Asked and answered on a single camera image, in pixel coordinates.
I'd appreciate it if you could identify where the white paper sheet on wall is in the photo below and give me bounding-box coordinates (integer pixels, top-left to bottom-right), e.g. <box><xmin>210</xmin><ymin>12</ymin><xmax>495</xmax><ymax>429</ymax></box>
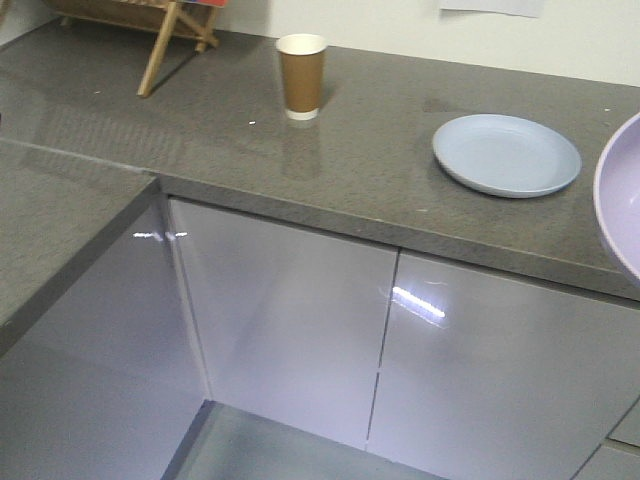
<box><xmin>439</xmin><ymin>0</ymin><xmax>545</xmax><ymax>18</ymax></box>

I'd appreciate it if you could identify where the brown paper cup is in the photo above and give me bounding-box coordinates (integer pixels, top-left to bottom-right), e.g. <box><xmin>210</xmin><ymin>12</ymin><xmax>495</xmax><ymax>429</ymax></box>
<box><xmin>276</xmin><ymin>33</ymin><xmax>328</xmax><ymax>121</ymax></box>

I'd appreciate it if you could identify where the light blue plastic plate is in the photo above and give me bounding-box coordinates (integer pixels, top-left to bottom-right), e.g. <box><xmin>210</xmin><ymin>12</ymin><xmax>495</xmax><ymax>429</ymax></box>
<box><xmin>432</xmin><ymin>114</ymin><xmax>582</xmax><ymax>199</ymax></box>

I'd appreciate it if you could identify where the wooden dish rack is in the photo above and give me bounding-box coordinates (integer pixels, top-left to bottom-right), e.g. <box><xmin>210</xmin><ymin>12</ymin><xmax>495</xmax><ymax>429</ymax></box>
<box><xmin>46</xmin><ymin>0</ymin><xmax>227</xmax><ymax>98</ymax></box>

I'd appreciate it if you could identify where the purple plastic bowl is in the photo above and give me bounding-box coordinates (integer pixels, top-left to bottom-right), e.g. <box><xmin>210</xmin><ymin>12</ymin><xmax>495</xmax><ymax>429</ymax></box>
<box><xmin>592</xmin><ymin>115</ymin><xmax>639</xmax><ymax>285</ymax></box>

